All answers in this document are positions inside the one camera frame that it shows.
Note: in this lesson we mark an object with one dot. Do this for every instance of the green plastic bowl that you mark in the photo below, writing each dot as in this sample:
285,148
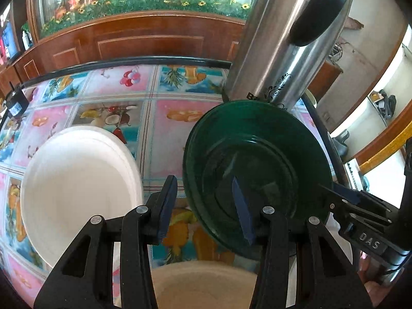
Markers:
245,155

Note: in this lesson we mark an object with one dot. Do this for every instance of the black small motor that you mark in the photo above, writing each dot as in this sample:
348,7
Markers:
16,101

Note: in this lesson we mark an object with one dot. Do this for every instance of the wooden cabinet with glass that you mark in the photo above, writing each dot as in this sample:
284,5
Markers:
141,36

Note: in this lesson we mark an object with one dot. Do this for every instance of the blue water jug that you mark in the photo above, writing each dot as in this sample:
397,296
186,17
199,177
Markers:
9,41

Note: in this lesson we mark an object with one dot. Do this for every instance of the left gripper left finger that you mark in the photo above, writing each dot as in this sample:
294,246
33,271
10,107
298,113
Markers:
83,276

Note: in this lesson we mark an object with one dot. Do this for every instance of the white wall shelf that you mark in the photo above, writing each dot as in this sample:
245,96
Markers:
382,115

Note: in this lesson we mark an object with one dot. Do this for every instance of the steel thermos jug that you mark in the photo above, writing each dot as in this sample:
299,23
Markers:
283,46

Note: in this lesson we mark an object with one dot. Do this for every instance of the floral plastic tablecloth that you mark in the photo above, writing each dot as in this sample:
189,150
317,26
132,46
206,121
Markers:
127,101

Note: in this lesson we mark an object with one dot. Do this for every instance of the right hand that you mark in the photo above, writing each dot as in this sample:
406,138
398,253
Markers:
368,273

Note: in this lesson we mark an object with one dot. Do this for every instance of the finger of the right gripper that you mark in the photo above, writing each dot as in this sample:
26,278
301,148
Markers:
336,193
371,214

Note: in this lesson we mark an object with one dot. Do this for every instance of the cream plastic bowl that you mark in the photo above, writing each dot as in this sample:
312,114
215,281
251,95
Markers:
202,284

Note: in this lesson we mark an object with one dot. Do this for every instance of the white spray bottle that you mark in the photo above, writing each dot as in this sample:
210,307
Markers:
26,36

